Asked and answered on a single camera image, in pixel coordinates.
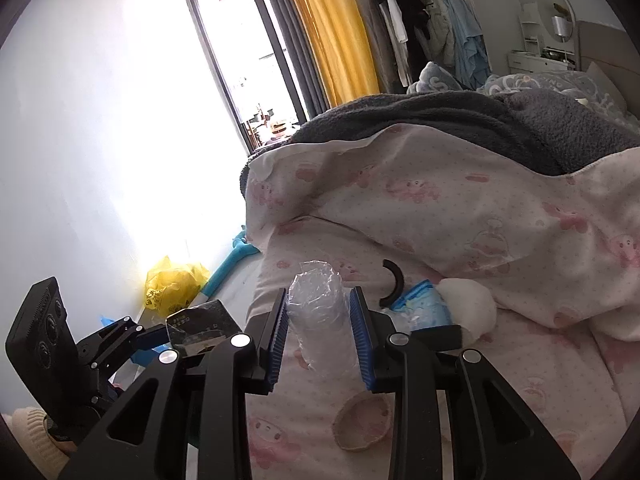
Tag white dressing table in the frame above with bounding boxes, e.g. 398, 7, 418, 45
506, 2, 576, 74

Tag black flat box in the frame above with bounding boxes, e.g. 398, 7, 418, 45
166, 299, 241, 358

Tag blue tissue packet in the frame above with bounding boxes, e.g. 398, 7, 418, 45
387, 280, 452, 334

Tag grey patterned pillow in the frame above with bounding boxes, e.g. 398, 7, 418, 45
407, 62, 639, 134

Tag dark grey fleece blanket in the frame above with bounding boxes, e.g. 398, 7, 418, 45
238, 88, 640, 198

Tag dark grey curtain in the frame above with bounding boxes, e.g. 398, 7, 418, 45
270, 0, 330, 118

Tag blue snack bag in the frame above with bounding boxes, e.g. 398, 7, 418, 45
96, 316, 169, 368

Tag yellow curtain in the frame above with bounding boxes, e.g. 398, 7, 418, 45
294, 0, 380, 106

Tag beige upholstered headboard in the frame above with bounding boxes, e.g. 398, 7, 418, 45
575, 21, 639, 116

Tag round white vanity mirror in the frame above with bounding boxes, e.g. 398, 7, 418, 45
536, 0, 576, 54

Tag clear bubble wrap roll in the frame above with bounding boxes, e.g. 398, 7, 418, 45
286, 260, 357, 379

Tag glass balcony door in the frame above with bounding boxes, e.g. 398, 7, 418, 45
191, 0, 308, 152

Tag black curved plastic piece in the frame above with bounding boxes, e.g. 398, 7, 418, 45
378, 259, 405, 309

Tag pink cartoon print duvet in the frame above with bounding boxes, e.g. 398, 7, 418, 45
246, 125, 639, 479

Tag clothes on hanging rack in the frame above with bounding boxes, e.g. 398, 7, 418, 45
376, 0, 490, 91

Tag teal dinosaur plush toy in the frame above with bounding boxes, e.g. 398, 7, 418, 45
198, 228, 259, 299

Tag white rolled sock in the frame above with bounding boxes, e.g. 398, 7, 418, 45
435, 278, 497, 348

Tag yellow plastic bag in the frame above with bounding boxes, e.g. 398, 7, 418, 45
143, 257, 210, 318

